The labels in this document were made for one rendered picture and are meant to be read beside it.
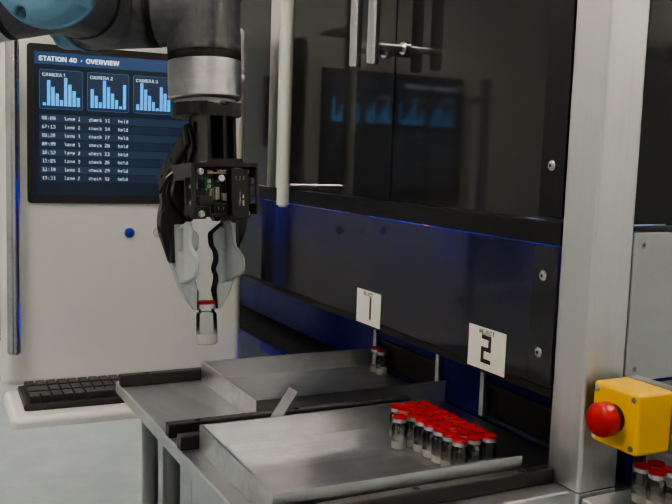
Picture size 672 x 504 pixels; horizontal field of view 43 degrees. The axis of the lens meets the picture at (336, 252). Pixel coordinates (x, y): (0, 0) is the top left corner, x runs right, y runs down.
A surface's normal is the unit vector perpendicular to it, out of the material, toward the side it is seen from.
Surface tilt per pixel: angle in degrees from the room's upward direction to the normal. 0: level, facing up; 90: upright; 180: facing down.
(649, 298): 90
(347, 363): 90
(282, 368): 90
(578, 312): 90
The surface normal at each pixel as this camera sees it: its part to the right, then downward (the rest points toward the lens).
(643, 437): 0.45, 0.11
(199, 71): 0.04, 0.07
